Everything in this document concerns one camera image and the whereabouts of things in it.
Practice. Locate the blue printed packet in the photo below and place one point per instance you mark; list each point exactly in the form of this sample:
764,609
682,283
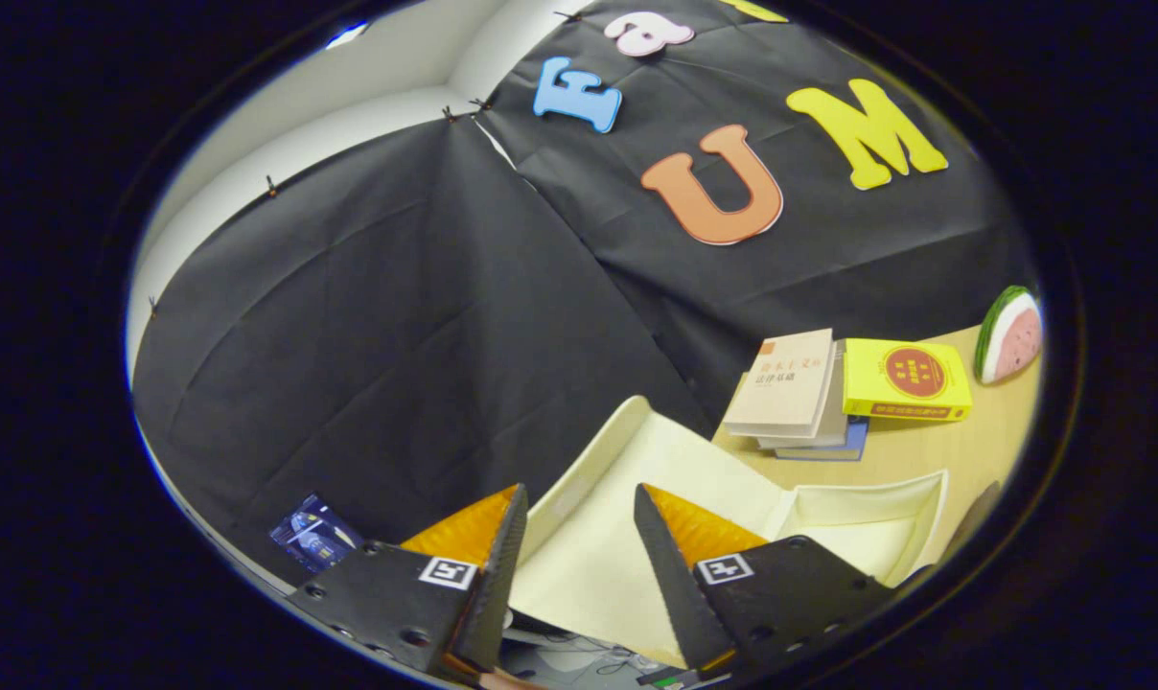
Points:
312,532

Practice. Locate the blue book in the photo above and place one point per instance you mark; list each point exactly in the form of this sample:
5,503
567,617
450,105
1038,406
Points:
828,450

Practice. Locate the grey book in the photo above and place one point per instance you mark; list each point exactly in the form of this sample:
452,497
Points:
833,422

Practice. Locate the cream fabric storage box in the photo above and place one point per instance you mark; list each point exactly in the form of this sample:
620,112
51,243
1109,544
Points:
589,537

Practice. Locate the beige book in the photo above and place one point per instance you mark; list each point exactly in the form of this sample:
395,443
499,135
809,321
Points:
785,379

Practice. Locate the black backdrop cloth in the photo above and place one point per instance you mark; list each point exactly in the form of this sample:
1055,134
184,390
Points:
416,335

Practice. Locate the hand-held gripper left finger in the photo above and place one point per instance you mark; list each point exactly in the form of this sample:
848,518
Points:
502,575

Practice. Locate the watermelon slice plush toy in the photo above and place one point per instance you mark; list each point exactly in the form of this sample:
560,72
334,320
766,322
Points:
1015,340

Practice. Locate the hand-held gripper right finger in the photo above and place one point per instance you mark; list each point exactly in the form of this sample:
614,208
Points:
670,575

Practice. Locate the yellow book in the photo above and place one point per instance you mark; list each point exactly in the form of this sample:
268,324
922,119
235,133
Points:
905,379

